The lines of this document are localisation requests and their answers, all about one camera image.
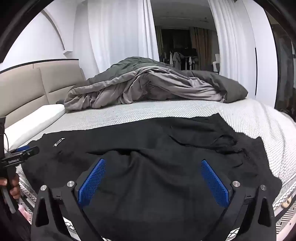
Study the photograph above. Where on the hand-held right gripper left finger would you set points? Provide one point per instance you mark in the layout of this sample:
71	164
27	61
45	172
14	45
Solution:
91	179

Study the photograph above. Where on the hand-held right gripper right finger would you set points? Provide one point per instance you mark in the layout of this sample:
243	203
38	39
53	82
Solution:
215	180

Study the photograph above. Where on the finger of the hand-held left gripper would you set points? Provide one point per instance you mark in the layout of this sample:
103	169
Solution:
23	148
29	151

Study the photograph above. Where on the black pants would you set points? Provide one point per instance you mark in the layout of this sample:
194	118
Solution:
148	148

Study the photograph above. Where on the person's left forearm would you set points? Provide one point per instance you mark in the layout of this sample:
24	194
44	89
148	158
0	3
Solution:
12	222

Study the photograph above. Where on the person's left hand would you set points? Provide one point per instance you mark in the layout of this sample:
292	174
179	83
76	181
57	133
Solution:
14	185

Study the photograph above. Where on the white pillow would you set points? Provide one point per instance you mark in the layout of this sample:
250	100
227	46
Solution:
34	120

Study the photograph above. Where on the beige padded headboard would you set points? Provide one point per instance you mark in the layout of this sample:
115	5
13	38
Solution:
30	90

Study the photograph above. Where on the grey duvet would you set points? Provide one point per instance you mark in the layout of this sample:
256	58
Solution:
148	85

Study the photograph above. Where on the white chair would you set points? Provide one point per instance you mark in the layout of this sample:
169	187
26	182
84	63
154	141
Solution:
216	63

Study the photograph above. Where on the clothes rack with garments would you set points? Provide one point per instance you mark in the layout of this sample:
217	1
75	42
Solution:
182	58

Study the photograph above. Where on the brown curtain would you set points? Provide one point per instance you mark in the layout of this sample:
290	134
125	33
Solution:
201	46

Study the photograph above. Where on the white wardrobe door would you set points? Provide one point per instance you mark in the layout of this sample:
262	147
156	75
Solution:
263	51

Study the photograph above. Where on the white sheer curtain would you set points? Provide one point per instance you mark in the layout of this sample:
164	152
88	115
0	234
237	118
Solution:
227	39
120	34

